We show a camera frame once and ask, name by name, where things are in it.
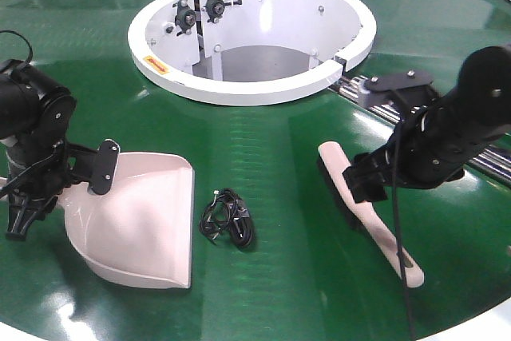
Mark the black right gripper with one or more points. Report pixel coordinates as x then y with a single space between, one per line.
425 150

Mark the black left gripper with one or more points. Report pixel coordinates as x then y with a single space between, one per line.
38 173

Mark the beige hand brush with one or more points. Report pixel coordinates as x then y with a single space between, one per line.
336 162

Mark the beige plastic dustpan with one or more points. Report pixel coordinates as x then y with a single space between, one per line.
139 234

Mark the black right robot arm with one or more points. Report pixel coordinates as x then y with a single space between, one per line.
482 92

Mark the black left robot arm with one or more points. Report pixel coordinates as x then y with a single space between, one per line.
35 115

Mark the steel conveyor rollers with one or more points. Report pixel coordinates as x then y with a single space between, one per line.
493 161

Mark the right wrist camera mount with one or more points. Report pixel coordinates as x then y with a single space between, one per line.
402 91

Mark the left black bearing mount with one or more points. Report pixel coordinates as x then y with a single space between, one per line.
185 17

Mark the black bearing mount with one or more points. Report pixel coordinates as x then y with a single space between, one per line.
185 17
215 8

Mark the right black bearing mount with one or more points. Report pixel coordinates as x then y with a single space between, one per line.
215 8

